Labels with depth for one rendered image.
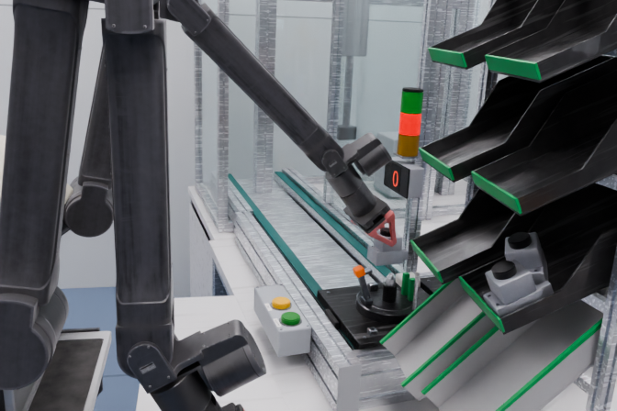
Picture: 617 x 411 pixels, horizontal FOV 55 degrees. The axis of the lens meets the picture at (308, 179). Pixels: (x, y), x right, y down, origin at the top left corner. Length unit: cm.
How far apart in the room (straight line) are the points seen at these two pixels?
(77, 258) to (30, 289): 301
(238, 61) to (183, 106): 219
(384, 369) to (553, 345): 35
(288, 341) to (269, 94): 51
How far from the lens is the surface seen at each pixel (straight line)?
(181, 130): 321
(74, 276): 371
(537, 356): 96
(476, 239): 102
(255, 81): 103
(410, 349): 110
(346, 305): 132
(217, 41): 100
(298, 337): 125
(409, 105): 140
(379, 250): 125
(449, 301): 110
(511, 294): 81
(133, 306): 65
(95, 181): 106
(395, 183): 144
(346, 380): 115
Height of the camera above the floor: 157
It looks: 15 degrees down
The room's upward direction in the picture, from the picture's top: 2 degrees clockwise
